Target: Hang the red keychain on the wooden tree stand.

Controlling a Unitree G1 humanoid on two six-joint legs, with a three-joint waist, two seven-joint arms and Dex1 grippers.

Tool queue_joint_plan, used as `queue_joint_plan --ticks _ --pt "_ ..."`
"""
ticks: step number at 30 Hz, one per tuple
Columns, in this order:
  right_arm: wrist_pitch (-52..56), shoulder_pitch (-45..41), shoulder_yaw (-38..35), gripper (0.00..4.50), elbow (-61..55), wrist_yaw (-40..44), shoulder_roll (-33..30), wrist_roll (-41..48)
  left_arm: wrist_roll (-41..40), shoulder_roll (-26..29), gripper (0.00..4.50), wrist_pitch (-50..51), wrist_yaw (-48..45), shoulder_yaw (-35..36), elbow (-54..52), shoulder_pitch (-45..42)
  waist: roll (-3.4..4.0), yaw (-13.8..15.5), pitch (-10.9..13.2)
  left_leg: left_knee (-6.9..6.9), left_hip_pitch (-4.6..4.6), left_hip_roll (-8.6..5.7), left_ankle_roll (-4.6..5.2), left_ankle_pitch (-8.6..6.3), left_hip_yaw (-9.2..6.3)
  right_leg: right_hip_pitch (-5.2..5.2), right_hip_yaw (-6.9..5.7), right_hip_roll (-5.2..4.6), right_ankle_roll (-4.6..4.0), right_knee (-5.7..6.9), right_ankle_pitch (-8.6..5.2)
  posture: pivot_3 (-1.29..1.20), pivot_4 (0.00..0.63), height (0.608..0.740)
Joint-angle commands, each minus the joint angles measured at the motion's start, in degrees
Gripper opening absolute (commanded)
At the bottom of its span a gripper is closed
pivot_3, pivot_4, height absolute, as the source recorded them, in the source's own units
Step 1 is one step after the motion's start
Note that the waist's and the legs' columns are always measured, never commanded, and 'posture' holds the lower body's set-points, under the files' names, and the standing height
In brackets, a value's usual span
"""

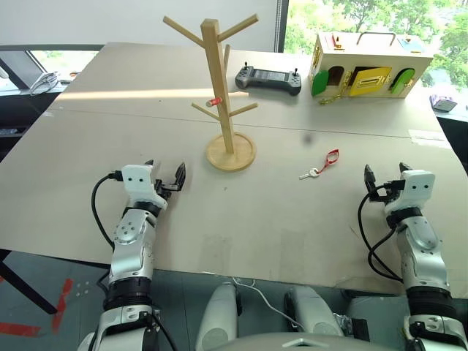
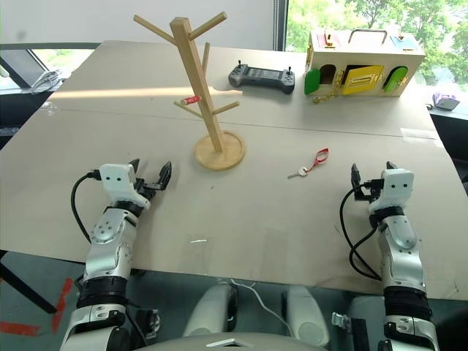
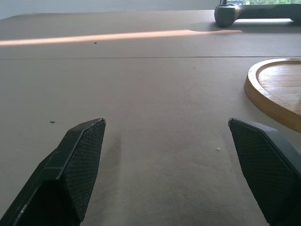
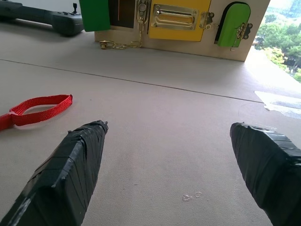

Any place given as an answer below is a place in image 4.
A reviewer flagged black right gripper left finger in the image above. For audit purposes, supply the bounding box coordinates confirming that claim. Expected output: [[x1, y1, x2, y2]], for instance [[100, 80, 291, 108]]
[[0, 120, 109, 226]]

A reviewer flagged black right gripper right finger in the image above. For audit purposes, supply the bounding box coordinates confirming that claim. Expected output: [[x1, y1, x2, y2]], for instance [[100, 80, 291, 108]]
[[230, 121, 301, 226]]

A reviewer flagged white tape patch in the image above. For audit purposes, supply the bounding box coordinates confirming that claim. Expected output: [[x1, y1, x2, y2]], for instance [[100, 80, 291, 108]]
[[254, 90, 301, 118]]

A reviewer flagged wooden busy board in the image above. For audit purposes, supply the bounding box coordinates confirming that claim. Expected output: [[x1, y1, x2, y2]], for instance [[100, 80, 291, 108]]
[[94, 0, 271, 62]]

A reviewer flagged green arched door panel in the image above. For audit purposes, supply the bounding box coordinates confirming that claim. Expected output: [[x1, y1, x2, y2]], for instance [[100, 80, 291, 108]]
[[213, 1, 251, 47]]

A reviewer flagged brass hinge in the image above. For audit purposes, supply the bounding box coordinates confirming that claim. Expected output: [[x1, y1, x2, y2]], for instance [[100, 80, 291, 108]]
[[199, 11, 215, 30]]

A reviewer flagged dark grey handheld controller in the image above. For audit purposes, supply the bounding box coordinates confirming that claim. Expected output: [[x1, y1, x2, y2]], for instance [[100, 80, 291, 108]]
[[0, 2, 85, 37]]

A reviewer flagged green square door panel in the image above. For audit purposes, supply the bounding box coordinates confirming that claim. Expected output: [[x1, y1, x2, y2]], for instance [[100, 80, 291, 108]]
[[78, 0, 111, 32]]

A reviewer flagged yellow door panel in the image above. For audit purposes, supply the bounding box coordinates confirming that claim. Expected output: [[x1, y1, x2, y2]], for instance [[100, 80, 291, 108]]
[[147, 0, 211, 40]]

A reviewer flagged red webbing strap loop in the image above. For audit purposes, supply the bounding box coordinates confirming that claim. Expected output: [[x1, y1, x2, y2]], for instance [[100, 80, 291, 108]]
[[0, 94, 73, 132]]

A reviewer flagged brass door chain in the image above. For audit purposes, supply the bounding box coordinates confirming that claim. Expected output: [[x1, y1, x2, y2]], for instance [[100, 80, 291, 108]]
[[99, 0, 151, 50]]

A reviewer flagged brass flush pull handle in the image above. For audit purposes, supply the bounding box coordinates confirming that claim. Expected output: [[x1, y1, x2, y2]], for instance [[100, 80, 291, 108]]
[[150, 4, 199, 32]]

